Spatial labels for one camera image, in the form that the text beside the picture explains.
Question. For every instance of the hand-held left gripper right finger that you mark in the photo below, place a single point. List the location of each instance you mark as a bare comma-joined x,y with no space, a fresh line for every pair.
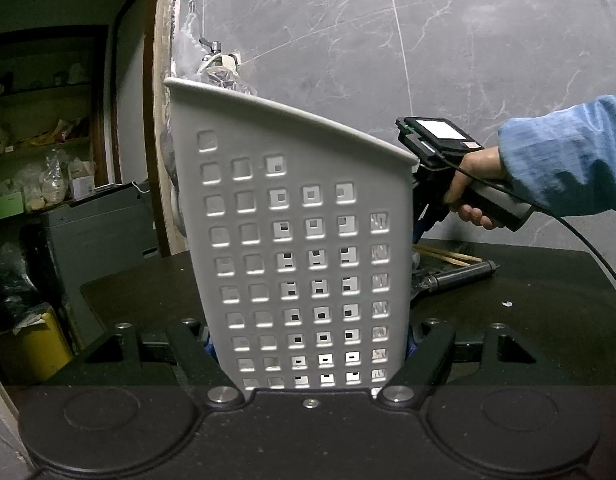
430,352

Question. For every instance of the white perforated utensil basket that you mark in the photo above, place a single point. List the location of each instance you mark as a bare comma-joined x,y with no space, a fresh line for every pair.
248,135

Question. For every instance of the clear bags of food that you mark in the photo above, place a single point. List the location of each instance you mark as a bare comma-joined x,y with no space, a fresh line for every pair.
47,185

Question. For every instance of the person's right hand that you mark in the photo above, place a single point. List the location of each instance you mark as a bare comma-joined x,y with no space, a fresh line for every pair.
480,167

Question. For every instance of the door frame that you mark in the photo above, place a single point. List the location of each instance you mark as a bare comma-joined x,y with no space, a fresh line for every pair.
160,110

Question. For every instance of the clear crumpled plastic bag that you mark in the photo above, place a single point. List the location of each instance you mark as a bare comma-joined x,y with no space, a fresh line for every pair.
187,45

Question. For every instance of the yellow box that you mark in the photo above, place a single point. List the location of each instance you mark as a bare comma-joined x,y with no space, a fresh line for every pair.
37,350

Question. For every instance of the wooden chopstick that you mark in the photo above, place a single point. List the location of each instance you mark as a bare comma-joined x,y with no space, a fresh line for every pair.
455,259
453,252

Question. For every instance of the small white box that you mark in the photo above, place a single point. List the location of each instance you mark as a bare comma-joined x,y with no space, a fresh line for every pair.
81,182

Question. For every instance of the wooden shelf unit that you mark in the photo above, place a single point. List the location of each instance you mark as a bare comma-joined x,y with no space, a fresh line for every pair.
47,92

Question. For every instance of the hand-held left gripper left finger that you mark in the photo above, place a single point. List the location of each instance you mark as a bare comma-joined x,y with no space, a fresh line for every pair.
197,355

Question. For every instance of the black plastic bag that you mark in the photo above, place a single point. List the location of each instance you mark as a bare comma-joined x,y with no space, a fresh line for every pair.
12,285

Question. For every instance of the light green box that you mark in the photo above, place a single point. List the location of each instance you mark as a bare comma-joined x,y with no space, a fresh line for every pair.
5,207

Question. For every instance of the wall water valve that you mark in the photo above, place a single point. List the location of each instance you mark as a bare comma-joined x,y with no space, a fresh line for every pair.
213,46

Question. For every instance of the grey cabinet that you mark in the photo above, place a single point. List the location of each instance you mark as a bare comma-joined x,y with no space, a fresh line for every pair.
97,240

